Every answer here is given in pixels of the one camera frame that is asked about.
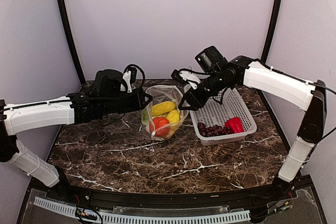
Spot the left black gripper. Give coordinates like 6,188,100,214
101,87,153,115

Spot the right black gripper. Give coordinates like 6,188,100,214
178,69,232,110

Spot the yellow corn toy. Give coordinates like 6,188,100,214
152,101,176,116
166,110,180,131

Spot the clear polka dot zip bag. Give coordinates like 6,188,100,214
141,85,188,141

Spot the orange pumpkin toy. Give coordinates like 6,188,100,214
150,116,170,137

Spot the white plastic perforated basket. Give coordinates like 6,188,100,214
190,88,257,146

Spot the dark red grape bunch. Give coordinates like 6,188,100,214
197,122,233,137

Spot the red bell pepper toy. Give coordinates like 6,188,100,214
225,117,244,133

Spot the white cauliflower toy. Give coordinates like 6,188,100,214
141,111,153,126

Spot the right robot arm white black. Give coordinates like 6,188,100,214
171,46,329,200

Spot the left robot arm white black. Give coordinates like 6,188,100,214
1,65,153,201

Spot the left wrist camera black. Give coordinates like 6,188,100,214
123,64,145,93

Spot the left black frame post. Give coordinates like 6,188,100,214
57,0,86,86

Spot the black frame post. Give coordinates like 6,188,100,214
57,0,86,86
261,0,281,63

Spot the small circuit board with wires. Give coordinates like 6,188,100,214
75,208,102,223

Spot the white slotted cable duct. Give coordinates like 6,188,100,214
33,196,251,224

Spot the black front rail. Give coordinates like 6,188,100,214
28,176,313,210

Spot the right black frame post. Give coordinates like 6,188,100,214
261,0,281,63

